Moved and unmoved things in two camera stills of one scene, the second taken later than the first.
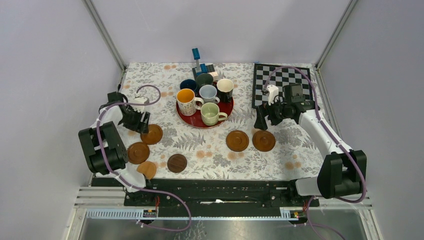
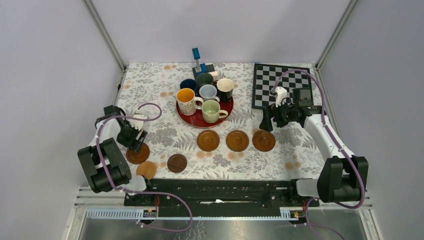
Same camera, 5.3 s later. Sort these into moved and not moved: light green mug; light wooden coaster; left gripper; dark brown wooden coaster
Moved: left gripper
Not moved: light green mug; light wooden coaster; dark brown wooden coaster
